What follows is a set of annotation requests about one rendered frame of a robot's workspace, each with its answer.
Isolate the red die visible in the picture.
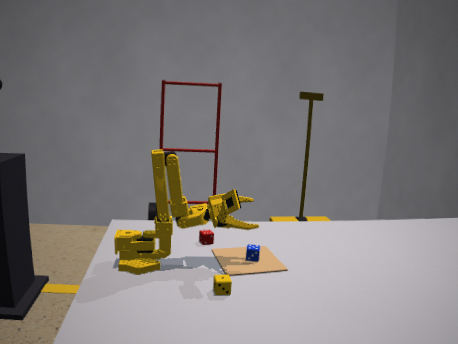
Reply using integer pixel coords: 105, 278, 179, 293
199, 230, 214, 245

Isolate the yellow die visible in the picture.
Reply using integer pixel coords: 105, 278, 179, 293
213, 275, 232, 295

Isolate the tan mat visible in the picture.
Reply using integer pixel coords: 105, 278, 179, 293
212, 246, 288, 276

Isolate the blue die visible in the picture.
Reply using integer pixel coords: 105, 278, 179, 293
246, 244, 260, 262

